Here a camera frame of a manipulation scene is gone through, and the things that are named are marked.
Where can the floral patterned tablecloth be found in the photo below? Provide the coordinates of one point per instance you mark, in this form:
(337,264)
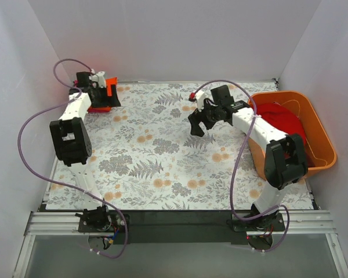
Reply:
(144,157)

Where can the red t-shirt in basket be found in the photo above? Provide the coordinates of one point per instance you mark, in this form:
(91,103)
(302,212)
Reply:
(282,119)

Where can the orange plastic basket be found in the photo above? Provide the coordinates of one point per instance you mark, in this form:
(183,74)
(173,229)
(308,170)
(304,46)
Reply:
(319,150)

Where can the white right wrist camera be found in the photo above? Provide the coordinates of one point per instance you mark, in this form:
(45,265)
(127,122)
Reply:
(198,97)

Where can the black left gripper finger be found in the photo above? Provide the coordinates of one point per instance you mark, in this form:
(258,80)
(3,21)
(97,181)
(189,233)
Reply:
(101,103)
(113,97)

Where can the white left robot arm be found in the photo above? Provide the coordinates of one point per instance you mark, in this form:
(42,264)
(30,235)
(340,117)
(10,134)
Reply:
(74,148)

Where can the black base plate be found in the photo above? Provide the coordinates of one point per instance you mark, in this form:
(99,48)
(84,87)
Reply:
(182,226)

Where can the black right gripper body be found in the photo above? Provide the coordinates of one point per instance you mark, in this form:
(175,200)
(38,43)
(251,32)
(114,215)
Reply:
(204,116)

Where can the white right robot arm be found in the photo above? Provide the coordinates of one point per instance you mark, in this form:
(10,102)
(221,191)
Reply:
(285,161)

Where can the orange t-shirt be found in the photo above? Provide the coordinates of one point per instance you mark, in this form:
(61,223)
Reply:
(111,81)

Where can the aluminium frame rail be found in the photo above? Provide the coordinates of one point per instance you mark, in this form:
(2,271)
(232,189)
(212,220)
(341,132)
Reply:
(302,243)

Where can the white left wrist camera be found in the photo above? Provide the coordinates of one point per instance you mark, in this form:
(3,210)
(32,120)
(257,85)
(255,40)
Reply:
(99,78)

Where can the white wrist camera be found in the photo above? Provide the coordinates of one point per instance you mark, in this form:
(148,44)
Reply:
(99,78)
(198,97)

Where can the folded magenta t-shirt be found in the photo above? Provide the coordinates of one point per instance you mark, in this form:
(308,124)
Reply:
(92,109)

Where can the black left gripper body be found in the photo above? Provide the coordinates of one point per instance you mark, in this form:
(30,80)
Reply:
(105,94)

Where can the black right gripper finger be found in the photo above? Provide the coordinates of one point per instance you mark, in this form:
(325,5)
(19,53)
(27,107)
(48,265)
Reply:
(209,123)
(195,119)

